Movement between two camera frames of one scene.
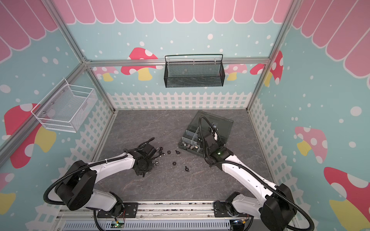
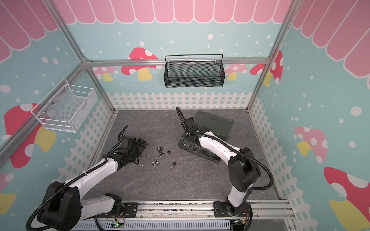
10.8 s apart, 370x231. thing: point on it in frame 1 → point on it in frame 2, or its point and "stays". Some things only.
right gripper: x=220 y=145 → x=185 y=141
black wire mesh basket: x=194 y=70 stays
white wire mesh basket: x=63 y=108 stays
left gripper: x=151 y=167 → x=140 y=147
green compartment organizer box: x=204 y=130 stays
